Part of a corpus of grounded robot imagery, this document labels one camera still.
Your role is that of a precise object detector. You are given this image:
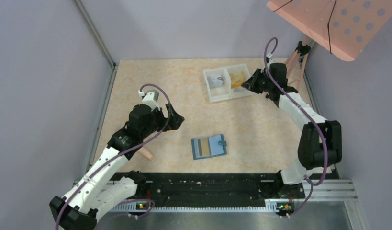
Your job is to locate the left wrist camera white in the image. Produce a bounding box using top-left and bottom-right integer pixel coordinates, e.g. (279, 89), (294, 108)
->
(138, 90), (159, 111)

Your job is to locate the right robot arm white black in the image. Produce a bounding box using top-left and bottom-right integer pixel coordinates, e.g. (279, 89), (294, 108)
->
(241, 63), (342, 190)

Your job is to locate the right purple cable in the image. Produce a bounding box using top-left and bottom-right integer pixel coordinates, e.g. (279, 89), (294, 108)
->
(264, 37), (330, 217)

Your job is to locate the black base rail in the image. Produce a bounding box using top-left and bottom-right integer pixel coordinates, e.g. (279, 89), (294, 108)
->
(107, 171), (339, 209)

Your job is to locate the teal card holder wallet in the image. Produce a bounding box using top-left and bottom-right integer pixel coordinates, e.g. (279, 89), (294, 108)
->
(191, 134), (227, 160)

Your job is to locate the pink tripod stand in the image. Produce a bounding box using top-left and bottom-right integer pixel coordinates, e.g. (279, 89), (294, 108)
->
(285, 35), (311, 91)

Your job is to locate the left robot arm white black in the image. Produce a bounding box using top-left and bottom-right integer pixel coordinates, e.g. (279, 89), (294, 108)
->
(49, 103), (185, 230)

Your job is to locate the purple cable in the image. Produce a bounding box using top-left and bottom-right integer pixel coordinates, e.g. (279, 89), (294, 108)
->
(55, 83), (173, 230)
(264, 37), (330, 217)

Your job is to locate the white two-compartment tray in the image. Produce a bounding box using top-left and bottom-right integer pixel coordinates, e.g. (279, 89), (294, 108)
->
(203, 63), (253, 103)

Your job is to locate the silver card in tray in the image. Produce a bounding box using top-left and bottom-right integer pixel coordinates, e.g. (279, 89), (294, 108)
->
(207, 75), (224, 89)

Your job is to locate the grey slotted cable duct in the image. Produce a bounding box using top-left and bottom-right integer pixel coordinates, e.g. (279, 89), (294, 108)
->
(110, 202), (294, 213)

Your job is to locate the beige wooden peg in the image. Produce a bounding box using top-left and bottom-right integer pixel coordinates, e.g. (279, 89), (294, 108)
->
(138, 147), (154, 161)

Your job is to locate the aluminium frame post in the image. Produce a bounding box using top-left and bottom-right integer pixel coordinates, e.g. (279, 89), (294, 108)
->
(72, 0), (116, 69)

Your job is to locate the pink perforated board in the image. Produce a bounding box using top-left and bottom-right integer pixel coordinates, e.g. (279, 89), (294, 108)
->
(267, 0), (392, 62)

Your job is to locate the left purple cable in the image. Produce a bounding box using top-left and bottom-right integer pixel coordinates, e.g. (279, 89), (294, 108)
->
(55, 83), (173, 230)

